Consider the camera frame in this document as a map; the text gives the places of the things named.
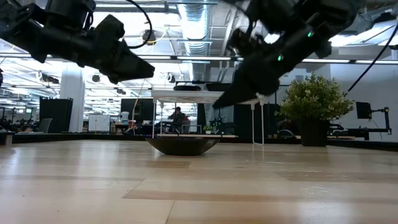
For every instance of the artificial green potted plant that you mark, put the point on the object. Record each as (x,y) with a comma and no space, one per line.
(314,102)

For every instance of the long ceiling light bar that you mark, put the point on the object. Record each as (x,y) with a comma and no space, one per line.
(202,58)

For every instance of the black ceiling device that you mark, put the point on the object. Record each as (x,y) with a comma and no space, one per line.
(149,36)

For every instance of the grey wall vent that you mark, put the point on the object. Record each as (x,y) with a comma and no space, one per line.
(299,77)

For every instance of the dark domed background object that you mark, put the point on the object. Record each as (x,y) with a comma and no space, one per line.
(286,133)

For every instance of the person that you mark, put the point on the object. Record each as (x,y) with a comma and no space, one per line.
(178,117)

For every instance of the black oval mini plate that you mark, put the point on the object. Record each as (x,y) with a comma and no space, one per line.
(182,147)

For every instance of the silver ceiling air duct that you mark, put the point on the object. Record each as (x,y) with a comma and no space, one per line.
(195,25)

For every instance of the black monitor on arm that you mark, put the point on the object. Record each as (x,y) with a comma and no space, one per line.
(363,110)

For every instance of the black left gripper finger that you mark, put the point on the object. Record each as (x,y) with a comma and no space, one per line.
(133,68)

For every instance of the black partition panel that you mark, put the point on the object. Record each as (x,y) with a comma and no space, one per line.
(242,118)

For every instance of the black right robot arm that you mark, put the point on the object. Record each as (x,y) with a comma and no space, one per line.
(326,15)

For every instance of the white lattice shelf rack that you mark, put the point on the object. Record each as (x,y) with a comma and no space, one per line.
(186,97)

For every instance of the small green background plant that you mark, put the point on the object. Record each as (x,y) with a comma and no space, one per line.
(207,128)

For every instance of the black background cabinet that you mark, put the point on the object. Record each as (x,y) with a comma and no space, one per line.
(56,115)

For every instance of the white building column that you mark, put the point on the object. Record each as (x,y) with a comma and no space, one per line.
(72,99)

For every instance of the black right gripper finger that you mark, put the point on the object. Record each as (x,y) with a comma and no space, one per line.
(236,98)

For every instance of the white background container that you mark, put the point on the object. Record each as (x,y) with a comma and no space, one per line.
(124,117)

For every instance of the dark background monitor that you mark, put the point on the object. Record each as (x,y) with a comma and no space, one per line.
(136,109)

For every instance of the black background desk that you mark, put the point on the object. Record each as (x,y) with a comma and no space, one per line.
(357,132)

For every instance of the grey office chair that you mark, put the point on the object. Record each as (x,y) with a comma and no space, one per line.
(45,124)

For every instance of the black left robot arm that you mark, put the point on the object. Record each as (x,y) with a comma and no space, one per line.
(21,28)

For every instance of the white background cabinet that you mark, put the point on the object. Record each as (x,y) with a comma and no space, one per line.
(99,123)

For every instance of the black square mini plate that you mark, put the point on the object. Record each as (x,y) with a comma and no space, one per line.
(217,87)

